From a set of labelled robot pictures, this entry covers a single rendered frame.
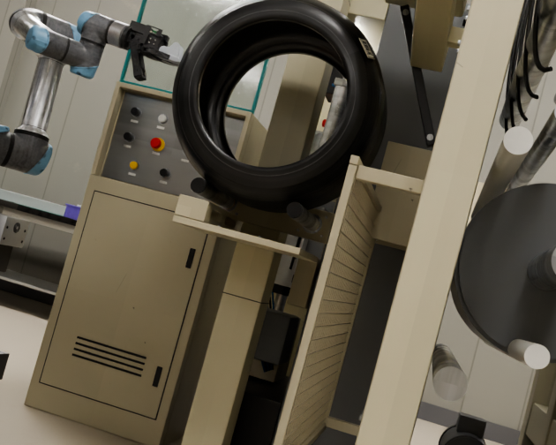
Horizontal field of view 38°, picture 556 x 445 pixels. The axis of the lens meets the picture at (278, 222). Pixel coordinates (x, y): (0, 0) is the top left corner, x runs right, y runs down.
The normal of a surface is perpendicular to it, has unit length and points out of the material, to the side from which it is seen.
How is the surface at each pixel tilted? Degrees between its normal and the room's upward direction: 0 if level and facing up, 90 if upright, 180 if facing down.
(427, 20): 162
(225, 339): 90
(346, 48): 83
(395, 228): 90
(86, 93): 90
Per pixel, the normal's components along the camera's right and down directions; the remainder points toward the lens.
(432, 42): -0.31, 0.88
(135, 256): -0.18, -0.11
